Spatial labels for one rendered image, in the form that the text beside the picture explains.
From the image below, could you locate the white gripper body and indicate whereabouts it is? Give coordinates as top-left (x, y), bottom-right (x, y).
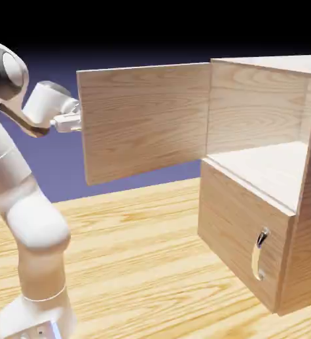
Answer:
top-left (50, 113), bottom-right (83, 134)

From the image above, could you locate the plain light wood door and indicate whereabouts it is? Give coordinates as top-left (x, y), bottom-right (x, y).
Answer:
top-left (76, 62), bottom-right (212, 187)

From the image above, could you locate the light wood cabinet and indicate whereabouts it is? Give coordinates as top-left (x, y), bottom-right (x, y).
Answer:
top-left (197, 54), bottom-right (311, 318)

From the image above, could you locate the light wood door with handle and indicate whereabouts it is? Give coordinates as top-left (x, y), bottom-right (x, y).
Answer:
top-left (197, 160), bottom-right (296, 314)

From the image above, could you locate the curved silver door handle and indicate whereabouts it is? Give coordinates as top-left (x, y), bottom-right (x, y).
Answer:
top-left (251, 226), bottom-right (271, 282)

